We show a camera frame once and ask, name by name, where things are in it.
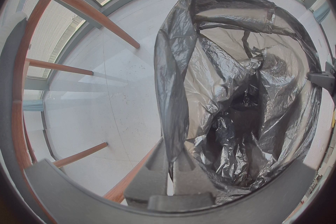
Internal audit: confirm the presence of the wooden chair with cream cushions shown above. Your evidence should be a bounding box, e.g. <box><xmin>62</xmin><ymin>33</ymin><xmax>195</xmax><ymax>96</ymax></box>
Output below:
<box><xmin>10</xmin><ymin>0</ymin><xmax>158</xmax><ymax>205</ymax></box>

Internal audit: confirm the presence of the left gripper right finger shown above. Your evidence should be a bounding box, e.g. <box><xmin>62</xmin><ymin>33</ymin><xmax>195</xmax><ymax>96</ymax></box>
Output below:
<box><xmin>172</xmin><ymin>150</ymin><xmax>216</xmax><ymax>205</ymax></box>

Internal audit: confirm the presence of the black plastic bag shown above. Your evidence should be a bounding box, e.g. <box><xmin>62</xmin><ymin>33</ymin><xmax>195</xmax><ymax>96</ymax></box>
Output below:
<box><xmin>153</xmin><ymin>0</ymin><xmax>322</xmax><ymax>204</ymax></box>

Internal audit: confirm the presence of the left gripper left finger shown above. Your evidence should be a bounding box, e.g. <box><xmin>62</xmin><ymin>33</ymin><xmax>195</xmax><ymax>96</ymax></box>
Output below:
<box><xmin>123</xmin><ymin>136</ymin><xmax>170</xmax><ymax>208</ymax></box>

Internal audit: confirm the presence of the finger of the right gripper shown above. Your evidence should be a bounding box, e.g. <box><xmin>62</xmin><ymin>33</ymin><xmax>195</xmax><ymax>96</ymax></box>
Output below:
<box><xmin>307</xmin><ymin>71</ymin><xmax>336</xmax><ymax>99</ymax></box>
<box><xmin>324</xmin><ymin>58</ymin><xmax>336</xmax><ymax>74</ymax></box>

